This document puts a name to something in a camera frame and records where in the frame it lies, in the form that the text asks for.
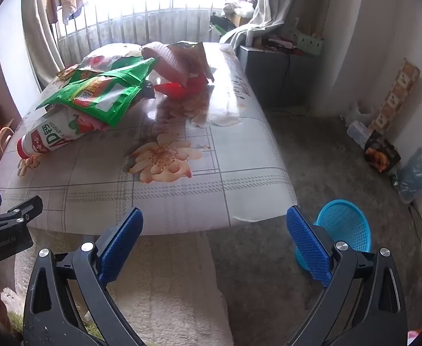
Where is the pile of clothes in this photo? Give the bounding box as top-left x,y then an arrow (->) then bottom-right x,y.
223,0 -> 265,18

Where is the black snack bag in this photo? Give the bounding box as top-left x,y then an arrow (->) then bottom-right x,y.
364,131 -> 402,174

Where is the metal window railing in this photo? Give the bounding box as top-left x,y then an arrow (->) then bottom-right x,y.
52,2 -> 233,62

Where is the paper bag with handles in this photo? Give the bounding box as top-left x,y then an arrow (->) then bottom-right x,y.
0,126 -> 17,163

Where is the white plastic bag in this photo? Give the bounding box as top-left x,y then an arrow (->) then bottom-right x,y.
341,101 -> 372,124

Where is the white bottle with red cap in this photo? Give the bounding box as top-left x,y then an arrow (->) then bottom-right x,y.
16,110 -> 107,161

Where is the grey cabinet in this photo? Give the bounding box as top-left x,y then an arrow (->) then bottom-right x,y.
238,45 -> 323,109

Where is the beige curtain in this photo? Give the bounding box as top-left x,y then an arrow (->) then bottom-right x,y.
21,0 -> 65,89

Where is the green fluffy rug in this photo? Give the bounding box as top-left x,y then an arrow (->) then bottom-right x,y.
9,313 -> 27,334

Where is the tall patterned cardboard box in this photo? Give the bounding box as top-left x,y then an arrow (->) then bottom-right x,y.
367,59 -> 422,132

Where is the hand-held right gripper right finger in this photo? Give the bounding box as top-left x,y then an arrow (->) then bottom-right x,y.
286,205 -> 410,346

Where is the clear plastic container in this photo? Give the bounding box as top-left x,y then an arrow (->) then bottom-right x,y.
347,120 -> 374,148

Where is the grey white curtain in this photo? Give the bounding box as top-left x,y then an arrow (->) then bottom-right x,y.
218,0 -> 305,47

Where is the brown snack bag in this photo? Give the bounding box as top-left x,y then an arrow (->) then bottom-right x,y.
168,41 -> 215,83

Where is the black green device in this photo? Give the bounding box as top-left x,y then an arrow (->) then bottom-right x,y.
209,14 -> 237,37

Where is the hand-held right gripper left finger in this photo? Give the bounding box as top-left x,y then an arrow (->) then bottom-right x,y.
23,207 -> 150,346

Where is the large clear water bottle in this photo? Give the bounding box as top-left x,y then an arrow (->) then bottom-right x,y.
391,146 -> 422,204

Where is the red green foil snack bag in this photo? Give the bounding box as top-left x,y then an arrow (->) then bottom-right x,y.
67,68 -> 107,85

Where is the floral tablecloth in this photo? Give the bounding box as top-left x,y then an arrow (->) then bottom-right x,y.
0,42 -> 298,236

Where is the perforated storage basket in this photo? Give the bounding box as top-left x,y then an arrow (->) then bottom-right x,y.
292,31 -> 325,56

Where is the white paper cup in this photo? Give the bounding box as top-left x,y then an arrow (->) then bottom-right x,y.
141,42 -> 192,83

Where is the red foil wrapper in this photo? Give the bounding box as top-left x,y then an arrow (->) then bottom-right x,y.
154,74 -> 213,101

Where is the blue plastic basket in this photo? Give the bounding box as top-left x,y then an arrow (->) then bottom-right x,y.
294,199 -> 373,271

